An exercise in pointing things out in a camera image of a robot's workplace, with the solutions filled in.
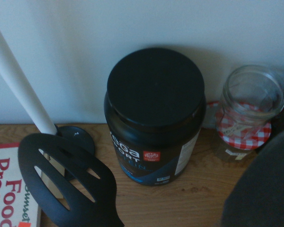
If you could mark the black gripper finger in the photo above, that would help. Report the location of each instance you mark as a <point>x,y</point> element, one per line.
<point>265,189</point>

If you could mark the jar with checkered lid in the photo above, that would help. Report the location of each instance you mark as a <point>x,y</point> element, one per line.
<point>239,144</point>

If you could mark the empty clear glass jar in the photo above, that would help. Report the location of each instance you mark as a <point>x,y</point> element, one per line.
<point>253,94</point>

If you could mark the black protein powder tub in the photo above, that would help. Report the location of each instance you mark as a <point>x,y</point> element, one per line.
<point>153,113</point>

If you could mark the black slotted spoon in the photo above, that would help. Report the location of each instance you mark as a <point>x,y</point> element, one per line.
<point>61,179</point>

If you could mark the red white cookbook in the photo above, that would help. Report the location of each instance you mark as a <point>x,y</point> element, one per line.
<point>7,184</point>

